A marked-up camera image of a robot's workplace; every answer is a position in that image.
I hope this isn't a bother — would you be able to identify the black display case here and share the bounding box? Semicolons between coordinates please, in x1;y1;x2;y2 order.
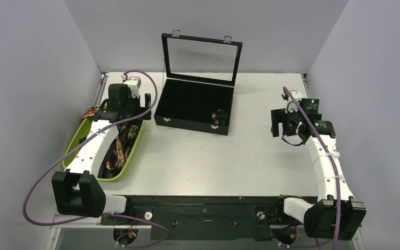
154;30;243;135

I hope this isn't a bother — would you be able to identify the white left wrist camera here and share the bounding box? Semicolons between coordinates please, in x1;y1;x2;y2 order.
121;74;142;98

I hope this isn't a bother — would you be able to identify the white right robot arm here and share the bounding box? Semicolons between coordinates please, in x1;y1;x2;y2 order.
271;96;366;241

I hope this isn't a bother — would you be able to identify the purple cable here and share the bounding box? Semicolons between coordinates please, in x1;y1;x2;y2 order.
22;70;170;249
282;86;342;250

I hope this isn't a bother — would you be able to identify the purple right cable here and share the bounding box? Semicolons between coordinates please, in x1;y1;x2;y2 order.
282;86;342;250

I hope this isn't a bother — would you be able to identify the red floral tie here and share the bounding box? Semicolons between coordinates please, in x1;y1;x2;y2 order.
82;106;99;120

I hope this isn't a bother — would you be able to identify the brown paisley tie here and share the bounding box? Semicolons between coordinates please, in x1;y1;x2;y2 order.
105;123;141;175

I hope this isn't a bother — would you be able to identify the green plastic bin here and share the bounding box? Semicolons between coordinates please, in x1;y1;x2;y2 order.
65;117;145;182

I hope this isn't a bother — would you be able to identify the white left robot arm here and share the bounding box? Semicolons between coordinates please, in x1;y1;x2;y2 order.
52;78;151;224

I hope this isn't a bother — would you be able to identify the black gold floral tie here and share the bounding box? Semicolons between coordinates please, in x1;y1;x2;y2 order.
211;109;228;126

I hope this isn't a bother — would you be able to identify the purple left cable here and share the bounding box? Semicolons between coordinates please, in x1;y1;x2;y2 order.
22;70;170;249

